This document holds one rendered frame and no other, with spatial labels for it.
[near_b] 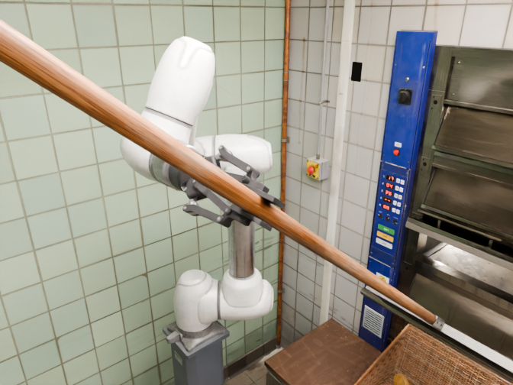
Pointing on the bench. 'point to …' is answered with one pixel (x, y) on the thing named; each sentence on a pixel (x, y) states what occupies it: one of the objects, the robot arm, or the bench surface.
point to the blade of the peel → (463, 340)
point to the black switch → (404, 96)
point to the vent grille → (372, 321)
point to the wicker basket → (386, 369)
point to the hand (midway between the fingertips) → (257, 206)
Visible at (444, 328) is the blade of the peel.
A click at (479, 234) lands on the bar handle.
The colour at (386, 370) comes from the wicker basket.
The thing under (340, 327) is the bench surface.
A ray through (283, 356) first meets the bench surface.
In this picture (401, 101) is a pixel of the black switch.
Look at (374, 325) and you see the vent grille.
